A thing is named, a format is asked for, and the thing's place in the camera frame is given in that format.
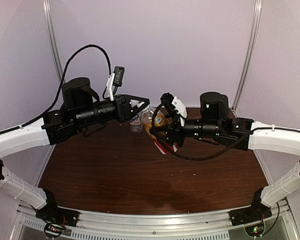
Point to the clear water bottle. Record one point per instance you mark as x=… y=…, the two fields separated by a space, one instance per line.
x=136 y=125

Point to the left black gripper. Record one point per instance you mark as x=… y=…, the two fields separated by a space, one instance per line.
x=124 y=110

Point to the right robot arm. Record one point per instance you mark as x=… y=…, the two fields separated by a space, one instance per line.
x=233 y=133

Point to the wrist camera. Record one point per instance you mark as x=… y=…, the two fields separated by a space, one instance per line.
x=114 y=82
x=175 y=108

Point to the aluminium frame post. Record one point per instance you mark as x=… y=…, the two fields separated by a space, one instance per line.
x=47 y=12
x=254 y=32

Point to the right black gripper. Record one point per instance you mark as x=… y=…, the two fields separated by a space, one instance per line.
x=174 y=130

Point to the brown tea bottle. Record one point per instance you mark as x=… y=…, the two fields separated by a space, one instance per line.
x=159 y=121

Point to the front aluminium rail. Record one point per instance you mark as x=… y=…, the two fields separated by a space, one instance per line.
x=213 y=225

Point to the right aluminium frame post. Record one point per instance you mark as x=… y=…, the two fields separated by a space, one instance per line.
x=254 y=32

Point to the left aluminium frame post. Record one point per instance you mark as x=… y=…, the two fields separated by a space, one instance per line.
x=47 y=12

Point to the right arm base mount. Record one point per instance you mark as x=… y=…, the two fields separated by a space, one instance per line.
x=252 y=216

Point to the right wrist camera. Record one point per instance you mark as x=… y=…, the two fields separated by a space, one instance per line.
x=175 y=108

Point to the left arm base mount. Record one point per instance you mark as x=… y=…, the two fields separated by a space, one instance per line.
x=56 y=218

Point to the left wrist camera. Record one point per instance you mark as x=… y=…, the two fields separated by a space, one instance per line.
x=114 y=82

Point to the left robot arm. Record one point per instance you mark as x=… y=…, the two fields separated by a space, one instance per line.
x=81 y=108

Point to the white tea bottle cap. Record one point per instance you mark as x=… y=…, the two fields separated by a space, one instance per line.
x=136 y=103

